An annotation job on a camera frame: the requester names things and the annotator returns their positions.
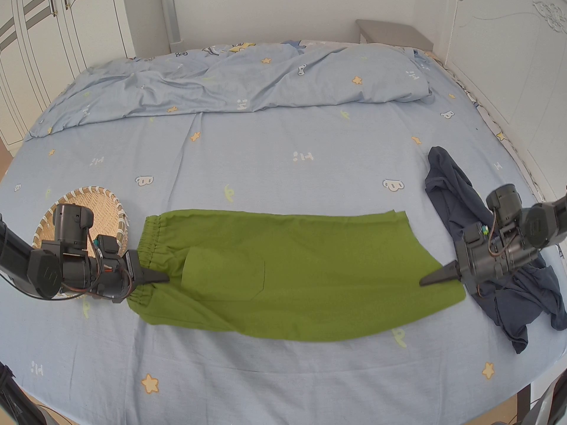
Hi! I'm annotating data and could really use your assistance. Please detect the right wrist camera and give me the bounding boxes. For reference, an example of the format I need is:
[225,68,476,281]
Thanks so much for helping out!
[462,221,489,249]

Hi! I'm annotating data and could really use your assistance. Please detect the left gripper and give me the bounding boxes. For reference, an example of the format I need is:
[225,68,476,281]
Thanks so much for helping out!
[85,250,145,305]

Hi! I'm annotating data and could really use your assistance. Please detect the green shorts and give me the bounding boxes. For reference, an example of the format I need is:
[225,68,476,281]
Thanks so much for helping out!
[126,209,466,343]

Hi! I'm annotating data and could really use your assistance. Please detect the pale blue quilt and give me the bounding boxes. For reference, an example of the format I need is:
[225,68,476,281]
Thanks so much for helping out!
[23,39,435,143]

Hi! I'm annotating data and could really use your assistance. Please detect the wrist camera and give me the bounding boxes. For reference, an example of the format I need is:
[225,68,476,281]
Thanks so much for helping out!
[94,235,120,260]
[462,221,489,249]

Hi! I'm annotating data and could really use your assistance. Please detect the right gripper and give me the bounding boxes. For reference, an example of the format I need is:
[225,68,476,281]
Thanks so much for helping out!
[454,236,531,298]

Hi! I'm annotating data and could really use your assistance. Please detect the white wardrobe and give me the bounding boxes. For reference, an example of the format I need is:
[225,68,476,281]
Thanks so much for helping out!
[0,0,136,147]

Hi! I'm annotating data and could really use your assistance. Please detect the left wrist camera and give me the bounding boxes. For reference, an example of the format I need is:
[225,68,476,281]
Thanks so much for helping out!
[94,235,120,260]

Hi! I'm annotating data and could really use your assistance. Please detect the dark blue garment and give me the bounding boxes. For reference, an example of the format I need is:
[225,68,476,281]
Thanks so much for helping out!
[424,146,567,355]

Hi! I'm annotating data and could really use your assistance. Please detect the round woven basket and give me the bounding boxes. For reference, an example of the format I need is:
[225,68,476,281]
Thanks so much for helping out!
[32,185,130,302]

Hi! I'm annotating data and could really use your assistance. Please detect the grey bedside table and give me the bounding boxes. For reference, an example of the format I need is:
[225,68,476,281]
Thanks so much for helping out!
[356,19,434,52]

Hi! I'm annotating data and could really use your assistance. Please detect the bed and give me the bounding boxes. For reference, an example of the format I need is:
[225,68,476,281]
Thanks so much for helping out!
[0,0,567,425]

